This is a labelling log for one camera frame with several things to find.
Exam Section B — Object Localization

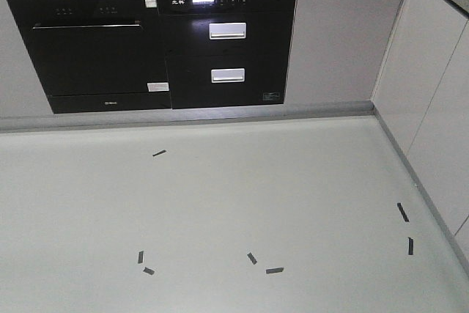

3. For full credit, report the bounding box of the black floor tape strip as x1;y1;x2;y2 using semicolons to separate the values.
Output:
407;237;414;256
143;267;155;276
137;250;144;264
396;202;410;223
247;252;257;265
152;150;167;157
265;267;284;275

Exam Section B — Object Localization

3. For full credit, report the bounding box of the black disinfection cabinet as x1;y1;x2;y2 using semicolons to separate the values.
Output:
158;0;296;108

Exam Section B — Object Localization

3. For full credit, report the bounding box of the grey cabinet door panel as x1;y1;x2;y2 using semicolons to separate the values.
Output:
285;0;401;105

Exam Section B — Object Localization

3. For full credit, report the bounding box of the black built-in dishwasher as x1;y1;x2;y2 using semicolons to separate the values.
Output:
7;0;171;114

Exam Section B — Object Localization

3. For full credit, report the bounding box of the lower silver drawer handle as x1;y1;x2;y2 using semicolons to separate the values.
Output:
210;68;245;84

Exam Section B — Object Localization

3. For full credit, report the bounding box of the silver drawer handle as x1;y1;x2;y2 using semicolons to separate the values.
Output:
209;22;247;40
210;68;245;84

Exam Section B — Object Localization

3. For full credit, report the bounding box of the upper silver drawer handle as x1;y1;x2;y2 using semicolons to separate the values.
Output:
209;22;247;40

